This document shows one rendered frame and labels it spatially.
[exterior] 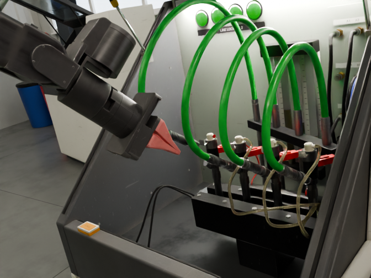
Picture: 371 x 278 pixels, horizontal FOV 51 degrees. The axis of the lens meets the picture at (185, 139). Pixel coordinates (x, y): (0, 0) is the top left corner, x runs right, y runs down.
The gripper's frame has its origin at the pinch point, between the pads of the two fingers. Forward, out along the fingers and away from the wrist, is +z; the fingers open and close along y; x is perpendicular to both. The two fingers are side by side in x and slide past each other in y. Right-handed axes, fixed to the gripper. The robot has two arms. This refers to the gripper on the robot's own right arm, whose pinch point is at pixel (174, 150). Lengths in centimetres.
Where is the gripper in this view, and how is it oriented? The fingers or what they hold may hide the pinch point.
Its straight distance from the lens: 62.3
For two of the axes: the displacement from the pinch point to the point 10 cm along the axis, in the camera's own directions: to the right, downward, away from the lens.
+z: 7.0, 4.8, 5.2
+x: -5.5, -1.0, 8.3
